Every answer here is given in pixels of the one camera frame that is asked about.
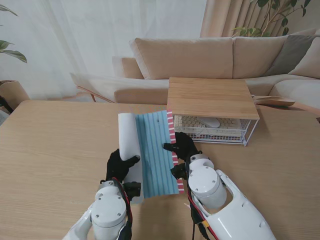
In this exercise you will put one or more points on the beige pleated curtain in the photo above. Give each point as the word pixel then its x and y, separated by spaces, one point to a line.
pixel 225 20

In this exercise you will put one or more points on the cream sofa cushion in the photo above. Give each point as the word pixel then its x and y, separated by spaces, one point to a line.
pixel 310 62

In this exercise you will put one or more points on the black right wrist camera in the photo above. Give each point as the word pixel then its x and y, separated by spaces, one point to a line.
pixel 178 171

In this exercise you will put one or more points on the tan round planter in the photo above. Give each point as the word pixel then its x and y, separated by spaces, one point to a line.
pixel 15 91

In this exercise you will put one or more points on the beige round-key keyboard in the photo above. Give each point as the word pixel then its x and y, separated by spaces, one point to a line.
pixel 187 122

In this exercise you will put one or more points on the white cushioned wooden bench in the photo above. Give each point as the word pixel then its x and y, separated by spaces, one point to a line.
pixel 85 81

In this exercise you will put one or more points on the white sheer curtain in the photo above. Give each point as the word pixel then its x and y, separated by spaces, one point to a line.
pixel 75 37

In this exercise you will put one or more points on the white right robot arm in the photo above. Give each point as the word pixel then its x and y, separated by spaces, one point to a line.
pixel 207 185

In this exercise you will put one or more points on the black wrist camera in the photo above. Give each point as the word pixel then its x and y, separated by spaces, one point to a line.
pixel 132 188
pixel 178 171

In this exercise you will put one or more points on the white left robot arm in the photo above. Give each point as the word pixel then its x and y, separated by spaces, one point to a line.
pixel 107 207

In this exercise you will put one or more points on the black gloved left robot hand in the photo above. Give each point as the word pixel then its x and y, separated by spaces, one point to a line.
pixel 115 167

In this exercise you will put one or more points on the beige fabric sofa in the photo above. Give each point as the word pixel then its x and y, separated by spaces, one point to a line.
pixel 187 57

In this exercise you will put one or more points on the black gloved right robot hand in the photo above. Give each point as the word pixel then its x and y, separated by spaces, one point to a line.
pixel 185 147

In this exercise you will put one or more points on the tall leafy green plant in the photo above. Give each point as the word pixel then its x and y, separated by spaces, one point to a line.
pixel 250 32

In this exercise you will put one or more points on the grey sofa cushion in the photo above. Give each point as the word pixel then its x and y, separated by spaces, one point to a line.
pixel 290 55

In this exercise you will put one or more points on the shallow wooden tray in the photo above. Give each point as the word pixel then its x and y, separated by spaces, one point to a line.
pixel 277 102

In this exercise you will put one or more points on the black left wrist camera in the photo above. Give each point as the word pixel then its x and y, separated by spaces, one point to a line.
pixel 132 188

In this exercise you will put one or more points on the black stand leg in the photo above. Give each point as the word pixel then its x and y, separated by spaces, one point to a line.
pixel 5 103

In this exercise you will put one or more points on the white computer mouse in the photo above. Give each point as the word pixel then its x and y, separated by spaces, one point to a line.
pixel 211 122

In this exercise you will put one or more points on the blue striped mouse pad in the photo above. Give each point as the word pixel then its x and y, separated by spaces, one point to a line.
pixel 155 150

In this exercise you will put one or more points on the broad-leaf green plant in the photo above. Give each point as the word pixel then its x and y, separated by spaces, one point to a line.
pixel 15 53

